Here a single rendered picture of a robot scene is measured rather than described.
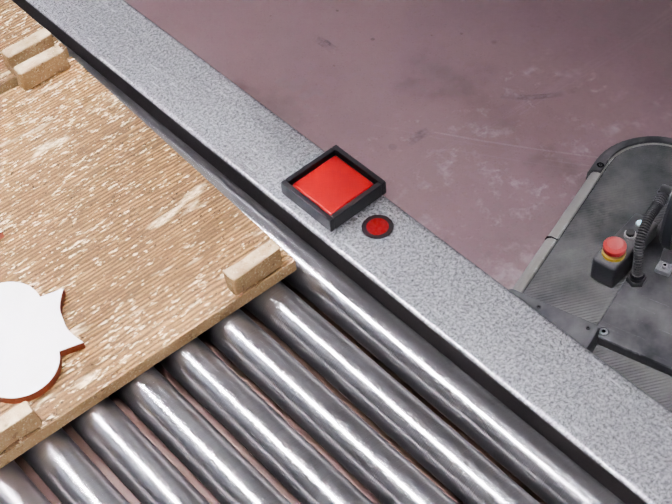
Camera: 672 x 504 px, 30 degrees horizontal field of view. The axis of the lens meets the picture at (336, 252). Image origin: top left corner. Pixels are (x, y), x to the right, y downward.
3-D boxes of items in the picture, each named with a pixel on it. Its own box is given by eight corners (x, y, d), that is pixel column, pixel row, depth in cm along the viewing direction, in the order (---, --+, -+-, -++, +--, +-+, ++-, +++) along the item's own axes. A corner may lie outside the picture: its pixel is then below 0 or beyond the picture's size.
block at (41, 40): (50, 44, 143) (44, 25, 141) (58, 51, 142) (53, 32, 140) (5, 68, 141) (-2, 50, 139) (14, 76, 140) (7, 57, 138)
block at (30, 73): (63, 60, 141) (57, 41, 139) (72, 68, 140) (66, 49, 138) (17, 85, 139) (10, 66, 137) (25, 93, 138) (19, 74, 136)
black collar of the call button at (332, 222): (337, 155, 131) (335, 143, 130) (386, 192, 127) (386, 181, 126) (281, 193, 128) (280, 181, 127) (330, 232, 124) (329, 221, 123)
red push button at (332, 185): (336, 163, 130) (335, 153, 129) (375, 192, 127) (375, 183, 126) (292, 193, 128) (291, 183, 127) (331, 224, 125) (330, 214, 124)
